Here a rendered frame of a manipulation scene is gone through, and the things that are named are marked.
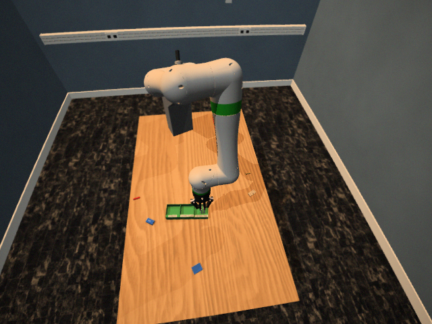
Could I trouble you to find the green bins with labels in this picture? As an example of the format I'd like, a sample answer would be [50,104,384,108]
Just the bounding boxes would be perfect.
[165,204,209,220]

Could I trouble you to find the flat blue square block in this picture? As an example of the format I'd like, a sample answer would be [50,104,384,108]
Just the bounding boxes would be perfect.
[191,263,203,274]

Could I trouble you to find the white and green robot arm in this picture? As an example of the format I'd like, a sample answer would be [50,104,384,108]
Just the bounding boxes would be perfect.
[144,50,243,200]

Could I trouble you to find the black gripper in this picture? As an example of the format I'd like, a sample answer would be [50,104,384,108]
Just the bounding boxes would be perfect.
[190,196,213,214]

